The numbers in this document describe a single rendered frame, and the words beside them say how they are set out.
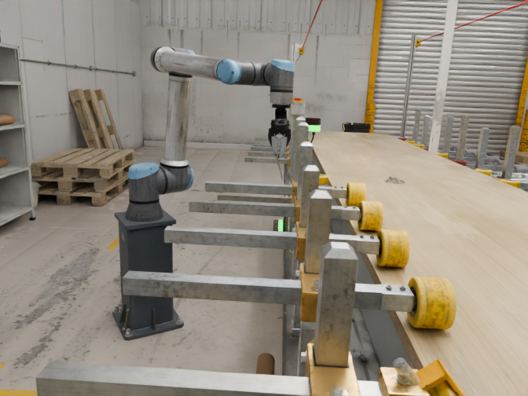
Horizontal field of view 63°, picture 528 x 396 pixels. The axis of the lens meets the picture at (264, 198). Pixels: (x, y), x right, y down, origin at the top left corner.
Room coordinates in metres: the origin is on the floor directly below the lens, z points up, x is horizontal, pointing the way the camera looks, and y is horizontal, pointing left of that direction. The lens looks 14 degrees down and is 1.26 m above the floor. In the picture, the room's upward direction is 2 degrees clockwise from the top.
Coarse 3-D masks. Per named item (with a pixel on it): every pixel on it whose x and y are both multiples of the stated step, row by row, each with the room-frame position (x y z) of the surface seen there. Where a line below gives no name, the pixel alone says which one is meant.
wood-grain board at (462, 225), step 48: (336, 144) 3.20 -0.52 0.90; (384, 144) 3.33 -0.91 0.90; (384, 192) 1.62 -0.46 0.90; (432, 192) 1.65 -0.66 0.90; (480, 192) 1.69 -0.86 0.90; (432, 240) 1.07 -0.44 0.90; (480, 240) 1.09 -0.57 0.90; (480, 288) 0.79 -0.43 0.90; (432, 336) 0.60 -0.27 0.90; (480, 336) 0.61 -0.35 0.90; (480, 384) 0.49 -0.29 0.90
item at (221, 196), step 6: (222, 198) 1.64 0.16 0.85; (228, 198) 1.64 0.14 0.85; (234, 198) 1.64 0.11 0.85; (240, 198) 1.64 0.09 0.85; (246, 198) 1.64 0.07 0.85; (252, 198) 1.64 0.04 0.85; (258, 198) 1.64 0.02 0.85; (264, 198) 1.64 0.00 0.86; (270, 198) 1.63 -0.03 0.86; (276, 198) 1.63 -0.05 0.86; (282, 198) 1.63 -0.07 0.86; (288, 198) 1.63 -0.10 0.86
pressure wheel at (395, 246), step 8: (384, 232) 0.88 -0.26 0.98; (392, 232) 0.88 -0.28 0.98; (400, 232) 0.88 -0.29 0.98; (384, 240) 0.86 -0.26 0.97; (392, 240) 0.86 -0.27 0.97; (400, 240) 0.86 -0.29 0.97; (408, 240) 0.86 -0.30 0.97; (384, 248) 0.85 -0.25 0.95; (392, 248) 0.85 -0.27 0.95; (400, 248) 0.85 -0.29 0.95; (408, 248) 0.85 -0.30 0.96; (376, 256) 0.91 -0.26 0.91; (384, 256) 0.85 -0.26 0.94; (392, 256) 0.85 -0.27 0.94; (400, 256) 0.85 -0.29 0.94; (408, 256) 0.85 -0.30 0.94; (384, 264) 0.86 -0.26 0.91; (392, 264) 0.86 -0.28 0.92; (400, 264) 0.86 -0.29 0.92
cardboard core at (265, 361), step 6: (264, 354) 1.77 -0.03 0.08; (270, 354) 1.78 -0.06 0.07; (258, 360) 1.75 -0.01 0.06; (264, 360) 1.73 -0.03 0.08; (270, 360) 1.74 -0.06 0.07; (258, 366) 1.70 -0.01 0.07; (264, 366) 1.68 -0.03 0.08; (270, 366) 1.69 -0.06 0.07; (258, 372) 1.65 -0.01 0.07; (264, 372) 1.64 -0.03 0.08; (270, 372) 1.65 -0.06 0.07
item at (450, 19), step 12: (456, 0) 2.95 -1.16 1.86; (444, 36) 2.98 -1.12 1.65; (444, 48) 2.96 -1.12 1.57; (444, 60) 2.95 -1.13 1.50; (444, 72) 2.95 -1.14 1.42; (444, 84) 2.95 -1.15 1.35; (444, 96) 2.95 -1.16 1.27; (432, 120) 3.00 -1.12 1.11; (432, 132) 2.96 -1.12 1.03; (432, 144) 2.96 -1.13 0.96
